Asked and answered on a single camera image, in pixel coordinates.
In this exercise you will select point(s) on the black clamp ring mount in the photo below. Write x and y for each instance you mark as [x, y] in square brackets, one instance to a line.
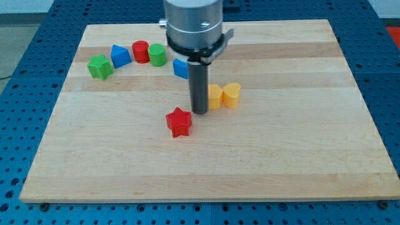
[204, 56]

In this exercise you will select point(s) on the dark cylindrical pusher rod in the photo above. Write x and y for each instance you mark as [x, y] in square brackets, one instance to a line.
[198, 86]

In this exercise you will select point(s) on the blue cube block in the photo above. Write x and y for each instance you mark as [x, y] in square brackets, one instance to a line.
[180, 68]

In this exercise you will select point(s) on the red star block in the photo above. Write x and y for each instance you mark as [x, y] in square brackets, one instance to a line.
[179, 122]

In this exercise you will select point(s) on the green star block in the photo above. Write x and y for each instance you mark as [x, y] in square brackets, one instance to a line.
[100, 67]

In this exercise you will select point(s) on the yellow hexagon block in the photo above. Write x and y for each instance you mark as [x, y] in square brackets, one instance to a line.
[215, 96]

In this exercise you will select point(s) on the yellow heart block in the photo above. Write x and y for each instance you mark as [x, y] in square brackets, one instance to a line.
[231, 95]

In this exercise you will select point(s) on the green cylinder block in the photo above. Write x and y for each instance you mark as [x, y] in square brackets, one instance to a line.
[157, 55]

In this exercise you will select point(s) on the red cylinder block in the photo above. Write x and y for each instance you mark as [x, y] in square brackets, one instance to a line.
[140, 51]

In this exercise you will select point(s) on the blue triangle block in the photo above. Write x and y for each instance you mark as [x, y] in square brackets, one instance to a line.
[120, 56]

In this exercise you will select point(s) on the wooden board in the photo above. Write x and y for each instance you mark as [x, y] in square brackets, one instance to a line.
[301, 131]

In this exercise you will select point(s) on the red object at edge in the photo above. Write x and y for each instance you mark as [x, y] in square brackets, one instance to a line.
[394, 32]

